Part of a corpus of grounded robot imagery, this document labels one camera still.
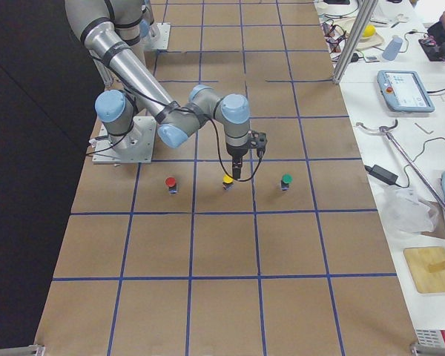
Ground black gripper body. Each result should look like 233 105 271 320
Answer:
225 130 268 160

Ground yellow push button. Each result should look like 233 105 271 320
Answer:
222 174 234 191

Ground green push button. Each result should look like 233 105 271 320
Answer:
280 174 293 191

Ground red push button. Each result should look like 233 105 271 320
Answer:
165 177 178 194

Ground black power adapter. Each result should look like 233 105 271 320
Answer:
364 165 398 185

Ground beige tray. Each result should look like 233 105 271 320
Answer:
337 18 384 50

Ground yellow lemon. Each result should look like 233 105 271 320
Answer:
362 24 376 39

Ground metal reacher stick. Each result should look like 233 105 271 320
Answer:
355 119 445 213

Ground blue plastic cup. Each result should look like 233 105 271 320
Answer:
381 36 403 62

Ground clear plastic bag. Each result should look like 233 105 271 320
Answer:
375 186 445 240

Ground wooden cutting board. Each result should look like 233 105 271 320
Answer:
403 247 445 294

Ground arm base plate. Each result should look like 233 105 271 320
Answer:
144 22 171 51
92 116 156 164

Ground aluminium frame post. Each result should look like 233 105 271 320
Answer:
332 0 378 85

